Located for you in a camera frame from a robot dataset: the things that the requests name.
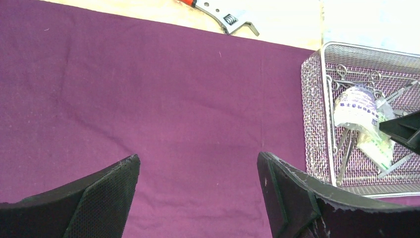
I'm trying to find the steel scalpel handle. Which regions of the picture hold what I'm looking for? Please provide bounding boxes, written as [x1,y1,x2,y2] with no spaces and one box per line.
[377,153,415,179]

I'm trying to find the metal wire mesh tray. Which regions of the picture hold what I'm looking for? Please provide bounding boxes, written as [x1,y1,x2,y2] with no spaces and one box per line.
[301,42,420,198]

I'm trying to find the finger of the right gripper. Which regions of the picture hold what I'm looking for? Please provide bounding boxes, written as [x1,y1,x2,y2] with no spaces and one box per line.
[379,111,420,155]

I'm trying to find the steel surgical scissors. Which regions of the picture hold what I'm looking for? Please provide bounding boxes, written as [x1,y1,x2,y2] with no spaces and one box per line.
[325,64,420,103]

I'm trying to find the pink white gauze packet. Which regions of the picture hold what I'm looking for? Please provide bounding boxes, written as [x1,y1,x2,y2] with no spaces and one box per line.
[333,86,378,131]

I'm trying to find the green white gauze packet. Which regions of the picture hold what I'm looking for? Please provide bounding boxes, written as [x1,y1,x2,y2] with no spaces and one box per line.
[357,98,395,171]

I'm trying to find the steel forceps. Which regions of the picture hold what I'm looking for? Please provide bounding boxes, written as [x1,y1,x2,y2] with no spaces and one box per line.
[336,128,357,186]

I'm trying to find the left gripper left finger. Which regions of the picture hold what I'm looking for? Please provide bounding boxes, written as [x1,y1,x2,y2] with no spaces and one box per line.
[0,154,141,238]

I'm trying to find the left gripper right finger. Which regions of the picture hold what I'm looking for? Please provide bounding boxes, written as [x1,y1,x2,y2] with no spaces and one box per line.
[257,152,420,238]

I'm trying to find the orange handled adjustable wrench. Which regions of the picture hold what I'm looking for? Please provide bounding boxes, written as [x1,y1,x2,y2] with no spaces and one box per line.
[181,0,260,37]

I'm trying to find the purple cloth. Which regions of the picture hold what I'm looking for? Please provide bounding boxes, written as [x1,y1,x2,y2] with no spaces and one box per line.
[0,0,312,238]

